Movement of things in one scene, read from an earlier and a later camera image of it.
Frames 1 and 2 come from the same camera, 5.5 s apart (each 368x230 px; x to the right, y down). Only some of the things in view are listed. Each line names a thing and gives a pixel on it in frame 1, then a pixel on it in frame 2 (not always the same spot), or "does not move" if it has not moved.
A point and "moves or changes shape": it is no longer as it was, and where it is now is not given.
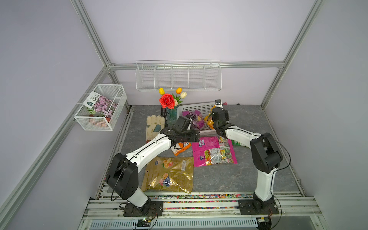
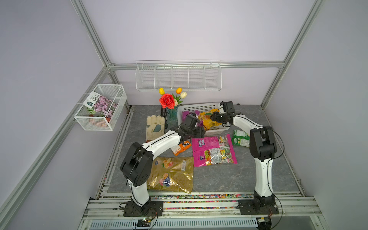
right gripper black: (227, 117) -> (216, 116)
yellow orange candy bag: (209, 119) moves or changes shape
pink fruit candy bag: (213, 150) does not move
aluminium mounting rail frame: (203, 211) does not move
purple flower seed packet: (102, 105) does not move
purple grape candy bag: (196, 118) does not move
